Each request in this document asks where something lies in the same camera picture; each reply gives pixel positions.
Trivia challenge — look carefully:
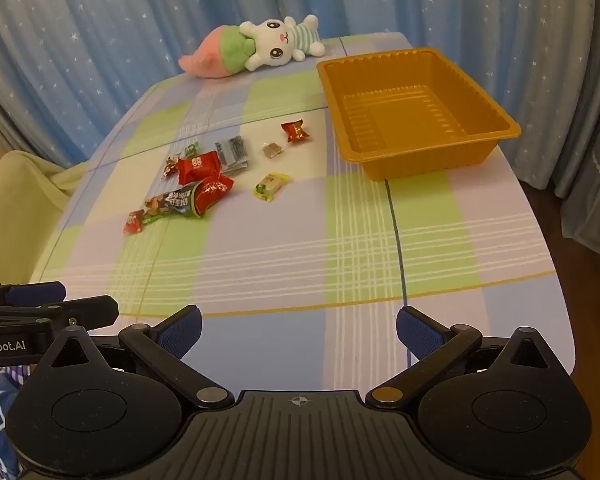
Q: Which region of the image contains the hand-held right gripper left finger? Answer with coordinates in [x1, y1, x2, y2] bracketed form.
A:
[39, 305, 236, 408]

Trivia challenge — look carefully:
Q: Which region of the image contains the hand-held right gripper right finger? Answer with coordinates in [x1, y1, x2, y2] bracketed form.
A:
[365, 306, 567, 408]

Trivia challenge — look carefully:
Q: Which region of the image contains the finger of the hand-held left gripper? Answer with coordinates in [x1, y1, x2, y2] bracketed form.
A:
[0, 296, 120, 335]
[0, 281, 67, 307]

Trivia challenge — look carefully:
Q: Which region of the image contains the small red candy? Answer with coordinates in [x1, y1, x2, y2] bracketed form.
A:
[123, 209, 148, 236]

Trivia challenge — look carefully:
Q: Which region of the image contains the long dark green snack packet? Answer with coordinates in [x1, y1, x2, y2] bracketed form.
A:
[142, 184, 201, 221]

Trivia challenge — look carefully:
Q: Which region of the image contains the large red candy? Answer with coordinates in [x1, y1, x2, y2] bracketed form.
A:
[192, 175, 235, 216]

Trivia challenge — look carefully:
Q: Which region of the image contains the yellow green candy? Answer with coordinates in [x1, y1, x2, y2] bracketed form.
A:
[252, 172, 291, 202]

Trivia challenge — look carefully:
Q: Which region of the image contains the grey clear twin snack packet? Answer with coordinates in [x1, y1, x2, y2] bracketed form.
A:
[214, 135, 252, 177]

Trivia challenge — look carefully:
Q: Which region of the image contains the orange plastic tray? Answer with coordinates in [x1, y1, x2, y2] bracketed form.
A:
[316, 47, 522, 183]

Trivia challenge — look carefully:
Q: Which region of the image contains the blue patterned clothing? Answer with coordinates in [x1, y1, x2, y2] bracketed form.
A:
[0, 366, 33, 478]

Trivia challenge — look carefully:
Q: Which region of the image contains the light green cloth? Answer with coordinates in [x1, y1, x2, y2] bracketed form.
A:
[0, 150, 88, 286]

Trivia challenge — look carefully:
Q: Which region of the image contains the plaid tablecloth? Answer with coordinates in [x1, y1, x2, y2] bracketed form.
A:
[30, 32, 578, 396]

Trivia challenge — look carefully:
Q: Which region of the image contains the red square snack packet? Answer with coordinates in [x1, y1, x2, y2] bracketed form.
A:
[177, 151, 222, 186]

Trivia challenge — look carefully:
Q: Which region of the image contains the shiny red wrapped candy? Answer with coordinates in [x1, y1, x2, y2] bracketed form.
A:
[280, 119, 312, 145]

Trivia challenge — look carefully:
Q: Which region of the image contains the blue star curtain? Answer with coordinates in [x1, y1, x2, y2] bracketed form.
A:
[0, 0, 600, 171]

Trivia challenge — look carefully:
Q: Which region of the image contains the rabbit carrot plush toy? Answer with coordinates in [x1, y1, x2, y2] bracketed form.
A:
[178, 14, 327, 78]

